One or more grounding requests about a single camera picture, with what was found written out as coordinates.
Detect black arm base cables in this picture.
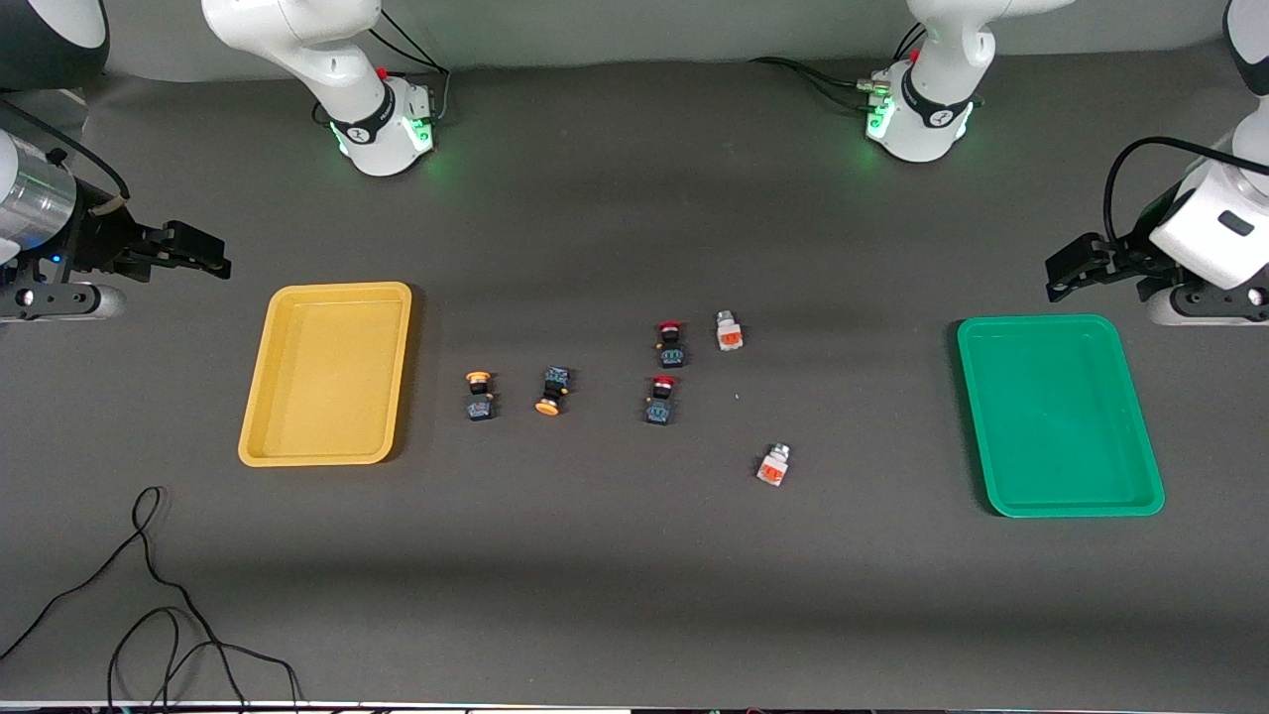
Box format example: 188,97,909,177
312,8,452,130
749,22,928,115

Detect thin black loose cable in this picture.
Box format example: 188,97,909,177
0,486,303,710

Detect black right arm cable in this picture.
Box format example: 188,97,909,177
0,99,132,201

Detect black right arm base cables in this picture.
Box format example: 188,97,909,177
312,8,452,130

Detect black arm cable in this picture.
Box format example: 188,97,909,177
0,99,132,201
1103,137,1269,249

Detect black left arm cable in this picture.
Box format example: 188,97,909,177
1103,137,1269,249

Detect black left arm base cables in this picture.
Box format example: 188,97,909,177
749,22,928,115

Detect green plastic tray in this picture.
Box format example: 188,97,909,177
957,314,1166,519

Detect yellow plastic tray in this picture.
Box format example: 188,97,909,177
238,282,413,467

